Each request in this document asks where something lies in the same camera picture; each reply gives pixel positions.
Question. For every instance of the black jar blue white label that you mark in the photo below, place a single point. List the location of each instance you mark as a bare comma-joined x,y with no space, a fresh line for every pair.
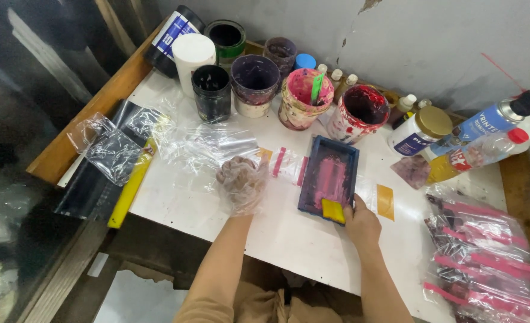
170,38

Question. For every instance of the blue capped container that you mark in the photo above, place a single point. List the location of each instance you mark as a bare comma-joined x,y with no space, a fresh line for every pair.
305,61

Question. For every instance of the pile of pink strip bags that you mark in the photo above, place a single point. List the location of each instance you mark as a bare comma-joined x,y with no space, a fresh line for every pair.
485,264

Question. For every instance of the pink stained ink tub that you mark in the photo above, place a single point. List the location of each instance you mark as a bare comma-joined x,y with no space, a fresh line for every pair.
296,107

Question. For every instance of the person's left hand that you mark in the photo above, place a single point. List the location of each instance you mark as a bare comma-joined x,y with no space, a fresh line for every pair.
242,186

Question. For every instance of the white plastic jar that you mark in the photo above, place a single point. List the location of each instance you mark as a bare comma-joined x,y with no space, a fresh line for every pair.
193,58

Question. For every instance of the small white capped bottle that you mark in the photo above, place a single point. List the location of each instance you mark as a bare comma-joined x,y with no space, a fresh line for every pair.
348,84
336,75
322,68
424,103

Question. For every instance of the long yellow tape strip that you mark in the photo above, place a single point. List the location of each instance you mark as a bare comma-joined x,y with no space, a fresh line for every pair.
385,202

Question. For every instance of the dark bottle with white cap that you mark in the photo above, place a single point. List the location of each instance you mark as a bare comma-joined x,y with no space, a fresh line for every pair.
403,107

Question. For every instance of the person's right hand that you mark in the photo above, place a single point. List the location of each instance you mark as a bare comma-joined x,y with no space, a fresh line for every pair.
363,226

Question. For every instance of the wooden table frame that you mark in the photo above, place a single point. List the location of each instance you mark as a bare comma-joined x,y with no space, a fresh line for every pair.
81,128

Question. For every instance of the short yellow tape piece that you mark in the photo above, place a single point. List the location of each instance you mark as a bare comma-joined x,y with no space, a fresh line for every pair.
265,154

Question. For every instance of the person's beige clothing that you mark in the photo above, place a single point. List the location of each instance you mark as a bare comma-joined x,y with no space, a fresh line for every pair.
269,305

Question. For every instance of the clear plastic sheets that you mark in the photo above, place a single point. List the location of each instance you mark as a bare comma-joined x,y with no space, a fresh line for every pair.
202,143

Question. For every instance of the clear bottle with red cap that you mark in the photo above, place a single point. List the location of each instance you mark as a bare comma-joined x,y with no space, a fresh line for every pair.
476,155

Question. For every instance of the crumpled clear plastic bag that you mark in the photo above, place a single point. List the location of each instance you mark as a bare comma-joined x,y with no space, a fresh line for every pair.
107,150

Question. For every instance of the green stirring stick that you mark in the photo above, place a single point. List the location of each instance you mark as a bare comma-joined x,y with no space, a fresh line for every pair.
316,89

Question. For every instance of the long yellow bar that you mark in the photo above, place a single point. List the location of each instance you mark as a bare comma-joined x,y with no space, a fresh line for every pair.
128,195

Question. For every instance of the green rimmed tin can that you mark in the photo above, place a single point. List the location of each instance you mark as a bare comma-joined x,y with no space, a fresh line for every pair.
226,42

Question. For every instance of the person's left fingers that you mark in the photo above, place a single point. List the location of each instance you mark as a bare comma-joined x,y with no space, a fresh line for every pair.
235,172

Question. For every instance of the small purple stained cup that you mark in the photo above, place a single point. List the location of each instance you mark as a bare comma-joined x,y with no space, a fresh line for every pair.
280,54

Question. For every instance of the small yellow squeegee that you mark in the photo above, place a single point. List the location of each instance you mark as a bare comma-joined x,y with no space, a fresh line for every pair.
333,211

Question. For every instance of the blue spray can black nozzle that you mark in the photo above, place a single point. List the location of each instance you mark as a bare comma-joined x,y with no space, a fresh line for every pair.
489,121

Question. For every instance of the large purple stained ink tub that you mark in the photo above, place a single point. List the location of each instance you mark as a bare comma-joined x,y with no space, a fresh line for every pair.
253,85

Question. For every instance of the black plastic sheet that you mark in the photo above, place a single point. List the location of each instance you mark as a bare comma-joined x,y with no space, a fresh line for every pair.
85,197

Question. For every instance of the stained purple rag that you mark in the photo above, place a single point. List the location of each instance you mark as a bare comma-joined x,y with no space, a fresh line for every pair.
410,172

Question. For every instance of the black ink jar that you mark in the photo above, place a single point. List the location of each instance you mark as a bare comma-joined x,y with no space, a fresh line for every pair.
212,96

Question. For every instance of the blue screen printing frame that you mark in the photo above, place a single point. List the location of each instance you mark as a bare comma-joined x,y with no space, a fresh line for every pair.
330,175

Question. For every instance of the clear zip bag red strip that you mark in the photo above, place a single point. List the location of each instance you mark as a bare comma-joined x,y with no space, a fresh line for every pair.
287,166

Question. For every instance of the white bottle with gold cap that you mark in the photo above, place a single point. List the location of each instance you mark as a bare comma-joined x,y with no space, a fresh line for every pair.
415,134

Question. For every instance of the red stained ink tub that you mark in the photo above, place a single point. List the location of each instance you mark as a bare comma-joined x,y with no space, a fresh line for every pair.
359,107

